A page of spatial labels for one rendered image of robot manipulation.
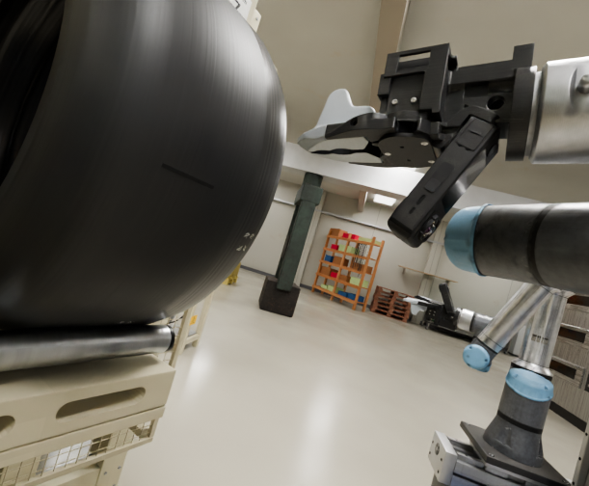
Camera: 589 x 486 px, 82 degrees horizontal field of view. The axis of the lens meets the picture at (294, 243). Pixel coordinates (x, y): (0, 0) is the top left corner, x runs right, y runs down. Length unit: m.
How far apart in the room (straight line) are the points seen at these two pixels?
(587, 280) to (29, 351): 0.54
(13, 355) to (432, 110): 0.48
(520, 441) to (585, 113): 1.07
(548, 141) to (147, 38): 0.34
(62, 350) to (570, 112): 0.55
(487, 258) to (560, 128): 0.13
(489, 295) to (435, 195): 12.94
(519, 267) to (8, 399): 0.52
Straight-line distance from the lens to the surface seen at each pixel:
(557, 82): 0.31
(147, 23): 0.39
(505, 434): 1.28
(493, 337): 1.27
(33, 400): 0.50
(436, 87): 0.33
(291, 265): 5.84
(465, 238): 0.39
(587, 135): 0.31
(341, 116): 0.36
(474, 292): 13.06
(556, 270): 0.34
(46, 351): 0.50
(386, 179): 6.24
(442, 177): 0.30
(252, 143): 0.43
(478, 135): 0.32
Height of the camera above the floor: 1.10
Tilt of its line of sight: 2 degrees up
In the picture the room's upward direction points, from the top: 17 degrees clockwise
